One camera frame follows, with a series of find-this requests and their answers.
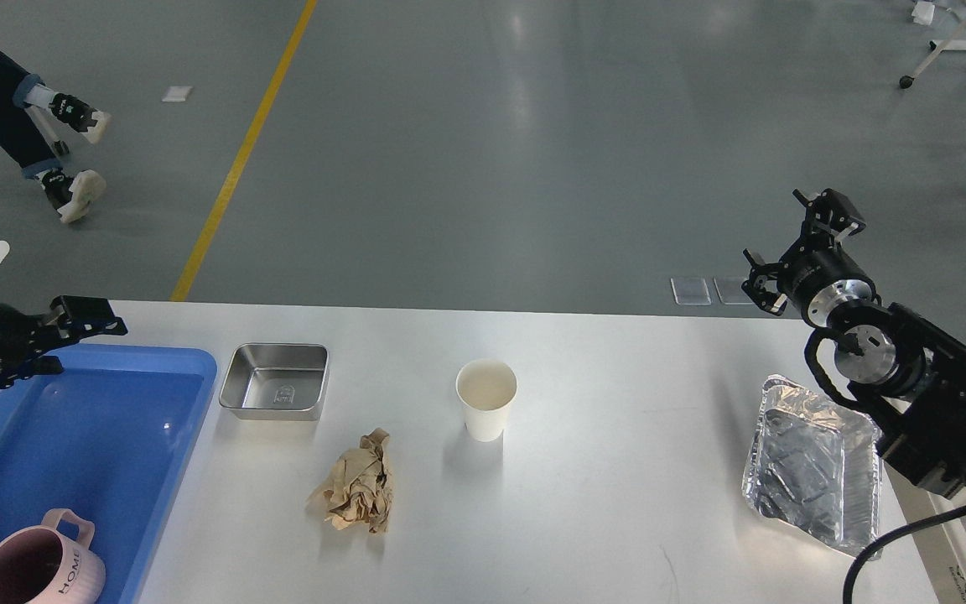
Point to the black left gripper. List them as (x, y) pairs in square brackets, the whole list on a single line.
[(68, 321)]

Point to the seated person in jeans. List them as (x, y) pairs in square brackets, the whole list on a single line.
[(70, 195)]

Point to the clear floor plate left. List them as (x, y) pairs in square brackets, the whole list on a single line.
[(691, 292)]

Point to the grey wheeled chair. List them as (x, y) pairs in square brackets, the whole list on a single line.
[(50, 135)]

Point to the blue plastic tray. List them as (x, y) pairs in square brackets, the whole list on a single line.
[(109, 438)]

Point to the pink ribbed mug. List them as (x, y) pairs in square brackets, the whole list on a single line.
[(52, 562)]

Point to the white paper cup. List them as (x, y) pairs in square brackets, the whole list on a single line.
[(486, 388)]

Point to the clear floor plate right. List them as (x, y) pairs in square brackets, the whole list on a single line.
[(730, 291)]

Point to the white plastic bin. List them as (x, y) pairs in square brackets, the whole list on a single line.
[(942, 548)]

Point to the clear floor plate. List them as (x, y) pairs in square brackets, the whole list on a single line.
[(730, 291), (691, 292)]

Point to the crumpled brown paper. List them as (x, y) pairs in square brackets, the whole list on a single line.
[(357, 489)]

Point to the aluminium foil tray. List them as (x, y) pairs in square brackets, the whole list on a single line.
[(812, 465)]

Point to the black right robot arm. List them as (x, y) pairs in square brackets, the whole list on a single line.
[(884, 361)]

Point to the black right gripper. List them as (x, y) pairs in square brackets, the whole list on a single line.
[(816, 274)]

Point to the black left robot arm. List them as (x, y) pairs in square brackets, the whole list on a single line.
[(28, 341)]

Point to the stainless steel rectangular tray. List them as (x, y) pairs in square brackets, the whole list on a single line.
[(276, 381)]

